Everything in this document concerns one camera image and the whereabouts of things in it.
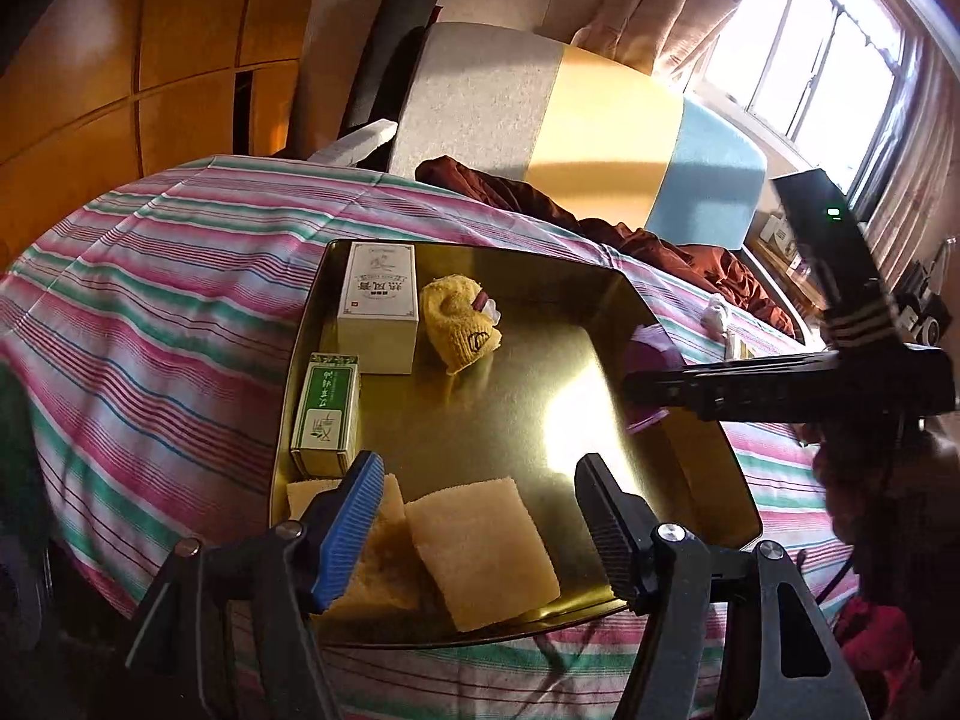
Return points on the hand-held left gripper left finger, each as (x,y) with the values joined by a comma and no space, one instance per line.
(352,525)

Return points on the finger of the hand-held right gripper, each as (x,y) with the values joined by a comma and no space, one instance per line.
(720,388)

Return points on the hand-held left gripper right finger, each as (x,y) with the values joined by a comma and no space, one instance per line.
(607,532)

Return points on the beige sponge cloth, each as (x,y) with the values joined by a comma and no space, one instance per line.
(480,547)
(390,562)

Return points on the purple packet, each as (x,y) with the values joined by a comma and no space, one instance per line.
(652,345)

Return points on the green and white box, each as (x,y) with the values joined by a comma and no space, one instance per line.
(326,412)

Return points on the square tin box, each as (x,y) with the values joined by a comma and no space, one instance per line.
(525,390)

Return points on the tall white box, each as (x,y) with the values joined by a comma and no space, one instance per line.
(375,300)

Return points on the yellow knitted sock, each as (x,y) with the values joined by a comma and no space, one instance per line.
(454,322)

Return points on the person's right hand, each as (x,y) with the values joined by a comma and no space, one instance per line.
(855,495)

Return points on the white carton with blue label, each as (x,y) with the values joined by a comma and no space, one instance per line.
(780,229)

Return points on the white crumpled item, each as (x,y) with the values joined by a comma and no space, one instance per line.
(716,311)

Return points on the toy truck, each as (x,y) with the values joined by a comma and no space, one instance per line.
(926,300)

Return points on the beige curtain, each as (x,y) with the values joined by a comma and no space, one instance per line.
(660,7)
(922,165)

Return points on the maroon cloth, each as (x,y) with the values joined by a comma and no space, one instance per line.
(675,255)

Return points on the window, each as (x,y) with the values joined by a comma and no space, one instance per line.
(802,52)

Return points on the striped bedsheet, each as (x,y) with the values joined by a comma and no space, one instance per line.
(150,315)

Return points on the white foam block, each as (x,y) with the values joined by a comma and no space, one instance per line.
(360,141)

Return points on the black rolled mat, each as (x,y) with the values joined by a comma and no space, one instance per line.
(386,52)

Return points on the wooden wardrobe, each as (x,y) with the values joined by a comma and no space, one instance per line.
(112,52)

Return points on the grey bed rail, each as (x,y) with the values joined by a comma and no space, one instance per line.
(780,300)

